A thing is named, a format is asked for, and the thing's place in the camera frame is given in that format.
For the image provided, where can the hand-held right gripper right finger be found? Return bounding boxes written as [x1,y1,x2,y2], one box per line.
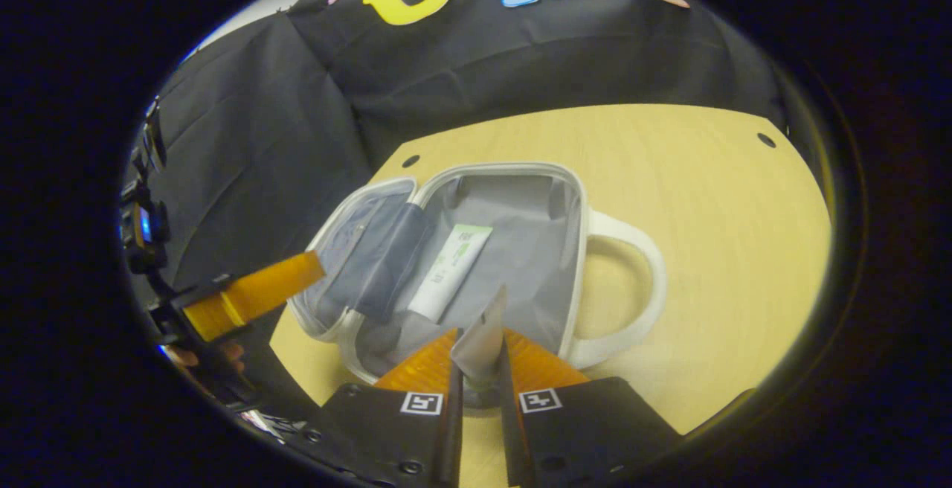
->
[495,328,684,487]

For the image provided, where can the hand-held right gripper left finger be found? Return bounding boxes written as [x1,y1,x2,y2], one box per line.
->
[301,328,466,487]

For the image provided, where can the silver skin care tube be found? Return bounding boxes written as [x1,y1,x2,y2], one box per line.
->
[450,285,511,408]

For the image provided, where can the white suitcase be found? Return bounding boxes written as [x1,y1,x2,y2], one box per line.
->
[286,162,668,386]

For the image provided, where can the black backdrop cloth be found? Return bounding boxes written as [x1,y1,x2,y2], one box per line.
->
[126,0,797,411]

